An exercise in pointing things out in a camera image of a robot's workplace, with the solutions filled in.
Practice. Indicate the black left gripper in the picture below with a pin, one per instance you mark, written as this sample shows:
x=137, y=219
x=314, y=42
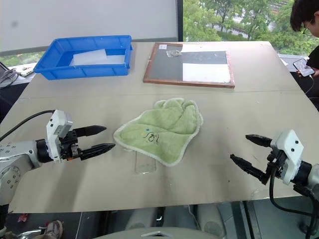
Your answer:
x=68, y=147

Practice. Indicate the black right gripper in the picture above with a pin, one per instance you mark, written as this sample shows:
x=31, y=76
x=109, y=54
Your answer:
x=276, y=163

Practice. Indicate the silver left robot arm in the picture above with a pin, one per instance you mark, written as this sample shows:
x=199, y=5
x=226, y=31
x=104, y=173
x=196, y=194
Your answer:
x=17, y=154

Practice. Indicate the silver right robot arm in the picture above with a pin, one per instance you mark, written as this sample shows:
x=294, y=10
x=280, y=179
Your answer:
x=314, y=176

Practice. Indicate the green paw-shaped towel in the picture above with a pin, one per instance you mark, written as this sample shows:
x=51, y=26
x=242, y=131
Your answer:
x=162, y=129

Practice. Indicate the blue plastic bin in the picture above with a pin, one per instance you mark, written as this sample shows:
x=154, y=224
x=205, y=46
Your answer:
x=82, y=72

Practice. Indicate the grey rounded shape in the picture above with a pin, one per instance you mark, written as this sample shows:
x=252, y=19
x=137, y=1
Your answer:
x=211, y=221
x=139, y=219

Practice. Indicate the white paper sheet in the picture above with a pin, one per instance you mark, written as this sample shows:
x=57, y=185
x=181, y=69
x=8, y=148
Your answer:
x=205, y=72

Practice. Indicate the small white green gadget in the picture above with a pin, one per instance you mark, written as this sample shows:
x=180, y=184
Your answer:
x=26, y=71

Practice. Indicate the grey pink sneaker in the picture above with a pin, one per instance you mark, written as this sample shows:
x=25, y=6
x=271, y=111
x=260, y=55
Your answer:
x=53, y=229

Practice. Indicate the wood-framed black board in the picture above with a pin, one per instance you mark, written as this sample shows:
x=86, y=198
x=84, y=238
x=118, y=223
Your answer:
x=164, y=68

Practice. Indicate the black smartphone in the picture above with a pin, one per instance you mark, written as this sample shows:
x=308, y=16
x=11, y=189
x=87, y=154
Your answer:
x=302, y=67

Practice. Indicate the red wrapper scrap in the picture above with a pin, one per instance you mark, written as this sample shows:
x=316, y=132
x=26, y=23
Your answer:
x=23, y=218

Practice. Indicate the small white label sticker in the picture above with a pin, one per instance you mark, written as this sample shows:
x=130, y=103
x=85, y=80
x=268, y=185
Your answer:
x=162, y=46

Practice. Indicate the small clear plastic bag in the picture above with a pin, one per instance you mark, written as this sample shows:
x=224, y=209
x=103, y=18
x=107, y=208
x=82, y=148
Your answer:
x=173, y=53

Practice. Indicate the person with black hair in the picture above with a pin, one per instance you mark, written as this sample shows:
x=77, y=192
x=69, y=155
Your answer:
x=299, y=15

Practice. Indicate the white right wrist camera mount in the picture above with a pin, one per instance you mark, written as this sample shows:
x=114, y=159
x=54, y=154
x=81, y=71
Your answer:
x=289, y=149

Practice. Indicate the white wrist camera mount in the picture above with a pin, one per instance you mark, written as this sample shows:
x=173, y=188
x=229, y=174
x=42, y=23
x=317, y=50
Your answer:
x=289, y=149
x=53, y=139

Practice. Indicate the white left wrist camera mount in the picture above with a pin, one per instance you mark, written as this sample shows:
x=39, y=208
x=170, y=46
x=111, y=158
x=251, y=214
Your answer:
x=53, y=139

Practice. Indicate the dark window frame pillar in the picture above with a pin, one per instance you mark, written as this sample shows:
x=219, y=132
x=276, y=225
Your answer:
x=179, y=20

